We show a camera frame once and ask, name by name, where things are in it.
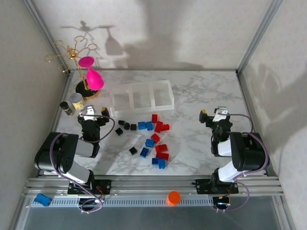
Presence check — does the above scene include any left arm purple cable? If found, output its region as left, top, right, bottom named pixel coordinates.
left=49, top=114, right=116, bottom=214

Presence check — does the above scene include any blue bone-shaped object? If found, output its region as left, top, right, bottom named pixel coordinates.
left=34, top=193, right=52, bottom=207

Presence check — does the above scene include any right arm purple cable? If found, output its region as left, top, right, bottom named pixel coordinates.
left=213, top=113, right=271, bottom=213

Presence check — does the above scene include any pink wine glass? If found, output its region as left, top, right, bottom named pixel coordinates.
left=78, top=56, right=105, bottom=91

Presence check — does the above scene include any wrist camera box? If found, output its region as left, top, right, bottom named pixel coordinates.
left=80, top=104, right=96, bottom=121
left=215, top=106, right=228, bottom=122

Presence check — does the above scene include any aluminium frame post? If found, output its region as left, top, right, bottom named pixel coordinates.
left=236, top=0, right=285, bottom=75
left=23, top=0, right=74, bottom=75

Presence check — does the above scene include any aluminium table side rail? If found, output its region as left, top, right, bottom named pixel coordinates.
left=35, top=70, right=75, bottom=178

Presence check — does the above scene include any orange plastic cylinder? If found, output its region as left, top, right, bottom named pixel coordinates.
left=166, top=190, right=181, bottom=207

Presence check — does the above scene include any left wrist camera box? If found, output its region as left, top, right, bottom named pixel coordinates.
left=80, top=104, right=96, bottom=121

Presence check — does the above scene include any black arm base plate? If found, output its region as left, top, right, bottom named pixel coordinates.
left=194, top=178, right=240, bottom=195
left=67, top=179, right=112, bottom=195

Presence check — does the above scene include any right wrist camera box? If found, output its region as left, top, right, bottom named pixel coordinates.
left=215, top=106, right=228, bottom=122

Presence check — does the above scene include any grey slotted cable duct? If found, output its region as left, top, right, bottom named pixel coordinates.
left=28, top=197, right=216, bottom=208

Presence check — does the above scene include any small black controller box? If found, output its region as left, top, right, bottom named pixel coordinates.
left=213, top=195, right=231, bottom=208
left=78, top=197, right=104, bottom=209

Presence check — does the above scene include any gold wire glass rack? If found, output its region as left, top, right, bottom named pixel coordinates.
left=45, top=35, right=104, bottom=100

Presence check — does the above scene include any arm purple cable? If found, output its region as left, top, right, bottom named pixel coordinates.
left=213, top=113, right=271, bottom=213
left=49, top=114, right=116, bottom=214

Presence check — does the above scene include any small dark jar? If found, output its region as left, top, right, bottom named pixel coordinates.
left=59, top=101, right=75, bottom=117

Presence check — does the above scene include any aluminium mounting rail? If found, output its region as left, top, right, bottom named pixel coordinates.
left=21, top=175, right=285, bottom=198

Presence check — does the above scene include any silver tin can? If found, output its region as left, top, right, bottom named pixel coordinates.
left=69, top=93, right=85, bottom=110

